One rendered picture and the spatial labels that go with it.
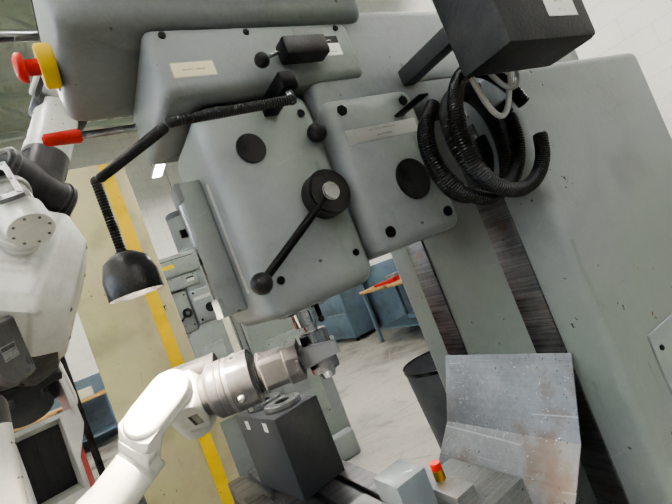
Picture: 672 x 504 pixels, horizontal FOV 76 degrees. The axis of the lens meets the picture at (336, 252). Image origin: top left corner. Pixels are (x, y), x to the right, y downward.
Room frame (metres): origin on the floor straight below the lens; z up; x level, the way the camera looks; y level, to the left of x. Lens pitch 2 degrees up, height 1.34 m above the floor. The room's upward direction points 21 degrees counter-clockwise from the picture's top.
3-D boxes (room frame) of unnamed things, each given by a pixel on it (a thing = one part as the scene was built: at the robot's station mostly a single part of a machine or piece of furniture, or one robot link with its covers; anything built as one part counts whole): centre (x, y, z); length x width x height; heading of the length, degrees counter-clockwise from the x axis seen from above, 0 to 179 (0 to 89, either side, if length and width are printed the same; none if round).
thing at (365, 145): (0.80, -0.09, 1.47); 0.24 x 0.19 x 0.26; 30
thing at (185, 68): (0.73, 0.05, 1.68); 0.34 x 0.24 x 0.10; 120
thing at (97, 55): (0.71, 0.07, 1.81); 0.47 x 0.26 x 0.16; 120
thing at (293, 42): (0.62, -0.04, 1.66); 0.12 x 0.04 x 0.04; 120
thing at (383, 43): (0.96, -0.35, 1.66); 0.80 x 0.23 x 0.20; 120
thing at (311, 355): (0.67, 0.08, 1.24); 0.06 x 0.02 x 0.03; 95
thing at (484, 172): (0.67, -0.25, 1.45); 0.18 x 0.16 x 0.21; 120
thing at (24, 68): (0.58, 0.30, 1.76); 0.04 x 0.03 x 0.04; 30
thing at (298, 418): (1.07, 0.28, 1.01); 0.22 x 0.12 x 0.20; 38
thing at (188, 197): (0.65, 0.18, 1.45); 0.04 x 0.04 x 0.21; 30
